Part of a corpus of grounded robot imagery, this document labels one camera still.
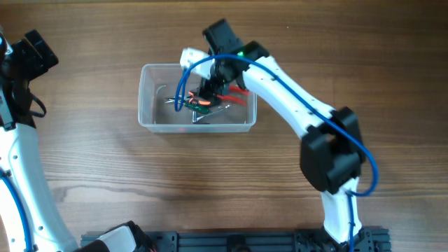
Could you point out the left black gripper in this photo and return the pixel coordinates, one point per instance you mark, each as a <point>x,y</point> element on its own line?
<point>38,53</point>

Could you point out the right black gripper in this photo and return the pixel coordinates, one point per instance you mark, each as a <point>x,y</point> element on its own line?
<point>208,88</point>

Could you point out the red handled snips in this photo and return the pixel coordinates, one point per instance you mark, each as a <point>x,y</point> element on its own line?
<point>236,95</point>

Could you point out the orange black needle-nose pliers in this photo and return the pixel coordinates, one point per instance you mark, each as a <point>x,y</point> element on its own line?
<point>194,99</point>

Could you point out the green handled screwdriver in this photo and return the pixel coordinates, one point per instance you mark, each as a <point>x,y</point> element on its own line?
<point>196,108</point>

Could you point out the small silver wrench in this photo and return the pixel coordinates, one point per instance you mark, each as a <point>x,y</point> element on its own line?
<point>196,118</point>

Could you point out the clear plastic container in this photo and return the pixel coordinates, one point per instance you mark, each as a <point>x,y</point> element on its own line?
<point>157,87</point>

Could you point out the red black handled screwdriver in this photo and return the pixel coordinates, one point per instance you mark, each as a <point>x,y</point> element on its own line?
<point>193,127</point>

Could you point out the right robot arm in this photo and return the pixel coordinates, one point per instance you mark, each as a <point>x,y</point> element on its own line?
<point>331,149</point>

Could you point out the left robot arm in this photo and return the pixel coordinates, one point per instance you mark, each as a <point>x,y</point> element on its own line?
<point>28,211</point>

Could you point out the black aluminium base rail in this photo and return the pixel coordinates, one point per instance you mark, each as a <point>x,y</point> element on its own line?
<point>369,239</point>

